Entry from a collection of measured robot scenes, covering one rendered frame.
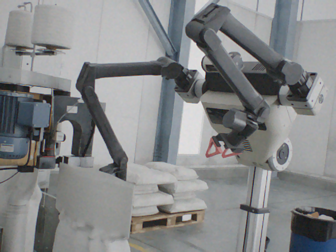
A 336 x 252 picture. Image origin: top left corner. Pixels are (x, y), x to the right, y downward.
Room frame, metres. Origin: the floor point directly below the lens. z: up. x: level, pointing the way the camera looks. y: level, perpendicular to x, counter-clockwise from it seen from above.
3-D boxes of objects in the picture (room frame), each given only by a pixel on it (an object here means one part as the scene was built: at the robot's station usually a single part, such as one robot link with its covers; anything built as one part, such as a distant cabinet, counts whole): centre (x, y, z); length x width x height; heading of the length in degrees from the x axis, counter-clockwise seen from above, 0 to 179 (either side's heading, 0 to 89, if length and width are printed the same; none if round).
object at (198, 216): (5.30, 0.14, 0.07); 1.20 x 0.82 x 0.14; 137
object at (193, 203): (5.38, -0.23, 0.20); 0.67 x 0.43 x 0.15; 135
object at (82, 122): (2.17, 0.53, 1.21); 0.30 x 0.25 x 0.30; 45
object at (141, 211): (5.03, 0.36, 0.20); 0.66 x 0.44 x 0.12; 45
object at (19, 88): (1.71, 0.60, 1.35); 0.12 x 0.12 x 0.04
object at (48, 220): (2.68, 0.66, 0.54); 1.05 x 0.02 x 0.41; 45
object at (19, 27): (2.00, 0.69, 1.61); 0.15 x 0.14 x 0.17; 45
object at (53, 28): (1.82, 0.50, 1.61); 0.17 x 0.17 x 0.17
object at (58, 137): (1.97, 0.47, 1.14); 0.05 x 0.04 x 0.16; 135
